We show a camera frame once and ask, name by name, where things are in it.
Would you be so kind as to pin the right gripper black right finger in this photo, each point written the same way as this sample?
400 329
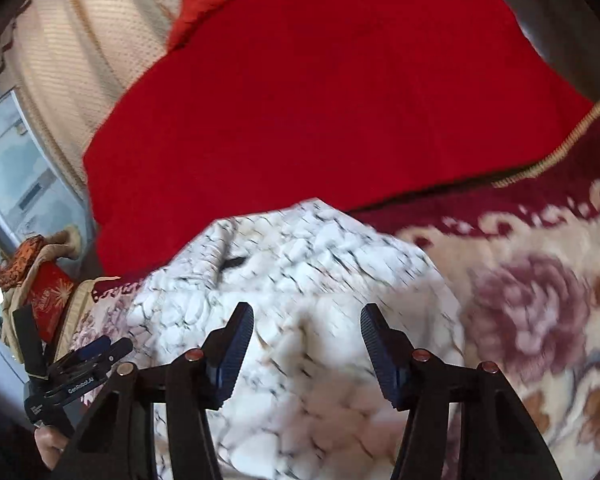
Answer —
413 381

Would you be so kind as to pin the person's left hand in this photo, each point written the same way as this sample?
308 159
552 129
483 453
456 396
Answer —
51 443

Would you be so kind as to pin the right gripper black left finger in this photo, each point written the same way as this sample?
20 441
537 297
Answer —
201 380

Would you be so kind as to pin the cream knitted curtain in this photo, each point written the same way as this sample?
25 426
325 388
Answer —
70 62

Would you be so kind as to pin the red blanket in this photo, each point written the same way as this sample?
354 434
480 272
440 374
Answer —
265 103

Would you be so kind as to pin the glass window door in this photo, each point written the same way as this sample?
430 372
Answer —
34 197

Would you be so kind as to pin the white patterned garment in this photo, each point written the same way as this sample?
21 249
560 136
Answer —
306 404

